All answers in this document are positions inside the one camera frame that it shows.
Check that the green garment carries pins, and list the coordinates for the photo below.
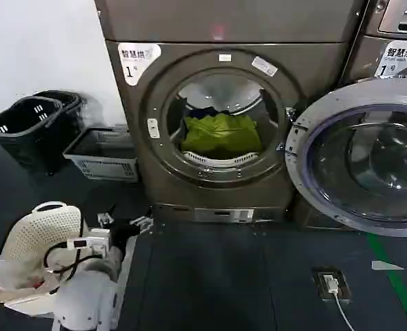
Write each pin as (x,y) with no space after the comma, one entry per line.
(220,132)

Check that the white numbered washer label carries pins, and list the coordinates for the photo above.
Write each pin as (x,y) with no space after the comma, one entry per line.
(396,58)

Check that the white floor tape piece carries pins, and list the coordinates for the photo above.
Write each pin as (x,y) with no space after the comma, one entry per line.
(386,265)

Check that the green floor tape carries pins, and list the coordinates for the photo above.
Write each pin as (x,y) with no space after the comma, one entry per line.
(393,282)

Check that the grey stacked dryer unit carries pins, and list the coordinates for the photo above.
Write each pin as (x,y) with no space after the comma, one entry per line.
(224,17)

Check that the white numbered dryer label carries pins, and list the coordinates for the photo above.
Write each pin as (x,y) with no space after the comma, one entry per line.
(134,58)

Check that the grey stacked washer unit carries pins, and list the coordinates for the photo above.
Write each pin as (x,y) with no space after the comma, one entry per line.
(396,17)

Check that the round glass dryer door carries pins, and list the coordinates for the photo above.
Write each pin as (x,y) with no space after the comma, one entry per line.
(362,165)

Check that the floor power socket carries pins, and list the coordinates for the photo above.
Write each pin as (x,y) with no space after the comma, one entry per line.
(343,279)

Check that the dark blue garment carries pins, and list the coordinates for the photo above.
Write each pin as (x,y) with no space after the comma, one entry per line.
(203,112)

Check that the white lint filter grille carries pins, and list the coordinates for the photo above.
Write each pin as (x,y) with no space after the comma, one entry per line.
(220,159)

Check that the cream cloth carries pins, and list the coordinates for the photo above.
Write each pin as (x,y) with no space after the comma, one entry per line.
(17,276)

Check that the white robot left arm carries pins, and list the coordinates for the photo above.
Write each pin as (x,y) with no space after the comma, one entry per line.
(86,293)

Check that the grey dryer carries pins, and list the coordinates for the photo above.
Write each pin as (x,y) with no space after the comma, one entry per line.
(293,165)

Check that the black plastic basket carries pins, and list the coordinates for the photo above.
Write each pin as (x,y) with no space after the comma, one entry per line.
(69,98)
(20,138)

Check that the white perforated laundry basket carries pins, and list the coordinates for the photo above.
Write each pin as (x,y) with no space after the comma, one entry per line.
(41,220)

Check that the grey washing machine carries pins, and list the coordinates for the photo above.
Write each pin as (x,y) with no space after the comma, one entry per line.
(358,58)

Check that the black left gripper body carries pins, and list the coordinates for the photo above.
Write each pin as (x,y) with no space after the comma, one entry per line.
(124,233)

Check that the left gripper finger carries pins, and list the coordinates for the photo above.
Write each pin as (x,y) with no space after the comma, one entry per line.
(104,220)
(142,222)

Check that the white power plug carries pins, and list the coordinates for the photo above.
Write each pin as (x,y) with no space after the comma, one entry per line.
(329,282)

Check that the grey plastic crate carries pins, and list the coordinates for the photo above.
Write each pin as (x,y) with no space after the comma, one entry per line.
(103,165)

